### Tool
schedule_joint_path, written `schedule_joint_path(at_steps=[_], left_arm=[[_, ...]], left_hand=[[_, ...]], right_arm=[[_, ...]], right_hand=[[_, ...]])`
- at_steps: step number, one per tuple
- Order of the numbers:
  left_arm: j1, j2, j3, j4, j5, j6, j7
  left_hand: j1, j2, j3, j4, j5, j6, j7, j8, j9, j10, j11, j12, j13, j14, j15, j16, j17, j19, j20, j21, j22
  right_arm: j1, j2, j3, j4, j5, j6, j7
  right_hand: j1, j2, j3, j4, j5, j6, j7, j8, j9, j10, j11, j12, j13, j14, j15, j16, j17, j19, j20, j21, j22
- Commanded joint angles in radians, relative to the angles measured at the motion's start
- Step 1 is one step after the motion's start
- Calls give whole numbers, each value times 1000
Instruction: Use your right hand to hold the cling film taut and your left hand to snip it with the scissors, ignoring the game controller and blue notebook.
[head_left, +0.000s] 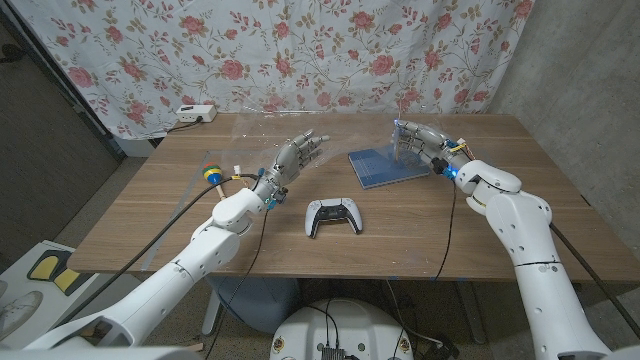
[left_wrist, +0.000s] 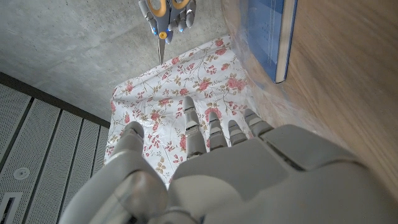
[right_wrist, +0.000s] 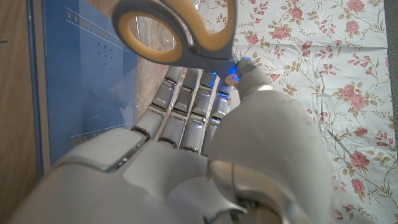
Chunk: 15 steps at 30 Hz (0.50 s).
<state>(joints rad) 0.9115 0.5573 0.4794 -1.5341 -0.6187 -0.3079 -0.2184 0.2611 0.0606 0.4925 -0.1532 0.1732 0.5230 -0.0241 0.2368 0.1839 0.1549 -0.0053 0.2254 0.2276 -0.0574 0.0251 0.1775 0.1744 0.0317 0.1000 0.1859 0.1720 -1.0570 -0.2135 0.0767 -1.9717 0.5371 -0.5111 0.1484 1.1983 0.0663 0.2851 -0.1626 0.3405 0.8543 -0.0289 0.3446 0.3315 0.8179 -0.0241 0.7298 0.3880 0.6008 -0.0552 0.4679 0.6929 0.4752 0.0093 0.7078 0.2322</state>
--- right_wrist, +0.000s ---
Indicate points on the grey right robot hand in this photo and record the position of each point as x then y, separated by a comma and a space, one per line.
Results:
186, 174

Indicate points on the blue notebook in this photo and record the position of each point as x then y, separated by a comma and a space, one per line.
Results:
77, 77

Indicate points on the floral print backdrop cloth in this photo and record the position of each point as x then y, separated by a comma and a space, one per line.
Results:
342, 62

